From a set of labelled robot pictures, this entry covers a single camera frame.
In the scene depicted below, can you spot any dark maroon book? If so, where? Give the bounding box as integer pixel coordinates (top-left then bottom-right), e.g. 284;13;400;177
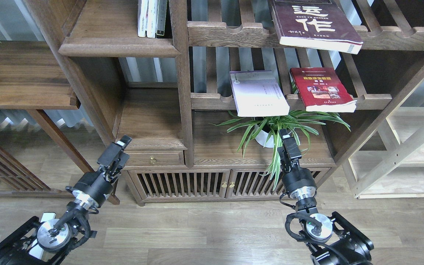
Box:
269;0;363;54

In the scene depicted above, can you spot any white base bar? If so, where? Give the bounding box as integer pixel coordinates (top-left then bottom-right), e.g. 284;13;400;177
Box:
29;212;56;259

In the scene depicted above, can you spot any red paperback book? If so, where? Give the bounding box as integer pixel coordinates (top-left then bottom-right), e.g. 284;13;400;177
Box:
290;67;357;113

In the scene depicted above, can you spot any dark slatted wooden rack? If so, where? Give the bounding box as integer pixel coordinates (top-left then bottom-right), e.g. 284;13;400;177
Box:
0;148;67;197

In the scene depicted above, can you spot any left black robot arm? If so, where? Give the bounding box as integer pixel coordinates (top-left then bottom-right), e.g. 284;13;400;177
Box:
0;135;132;265

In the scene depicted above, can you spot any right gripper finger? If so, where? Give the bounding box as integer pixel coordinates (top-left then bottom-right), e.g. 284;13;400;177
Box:
283;135;302;160
278;129;288;162

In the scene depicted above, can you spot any dark wooden bookshelf cabinet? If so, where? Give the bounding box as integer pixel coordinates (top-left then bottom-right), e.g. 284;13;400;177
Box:
25;0;424;204

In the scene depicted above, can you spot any grey dark upright book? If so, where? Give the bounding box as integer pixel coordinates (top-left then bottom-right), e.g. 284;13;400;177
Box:
155;0;168;38

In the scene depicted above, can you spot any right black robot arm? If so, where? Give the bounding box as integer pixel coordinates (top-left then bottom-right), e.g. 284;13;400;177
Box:
278;129;374;265

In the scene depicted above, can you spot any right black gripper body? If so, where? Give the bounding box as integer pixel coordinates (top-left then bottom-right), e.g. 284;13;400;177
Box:
280;153;317;195

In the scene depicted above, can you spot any white plant pot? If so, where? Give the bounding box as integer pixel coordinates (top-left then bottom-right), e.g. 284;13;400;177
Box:
255;125;279;148

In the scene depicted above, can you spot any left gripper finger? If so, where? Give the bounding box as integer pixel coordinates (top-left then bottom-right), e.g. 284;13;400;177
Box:
112;154;130;181
97;135;132;167

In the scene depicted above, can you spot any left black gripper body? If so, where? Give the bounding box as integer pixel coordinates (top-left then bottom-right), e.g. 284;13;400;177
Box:
73;166;120;201

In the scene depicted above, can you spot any white striped upright book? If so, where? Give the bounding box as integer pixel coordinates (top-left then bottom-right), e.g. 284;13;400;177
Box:
146;0;159;39

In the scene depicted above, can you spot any pale lavender book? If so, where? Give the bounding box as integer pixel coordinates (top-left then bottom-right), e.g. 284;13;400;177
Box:
229;70;290;117

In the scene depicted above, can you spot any green spider plant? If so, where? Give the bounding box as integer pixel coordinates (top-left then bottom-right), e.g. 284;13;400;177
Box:
219;110;350;189

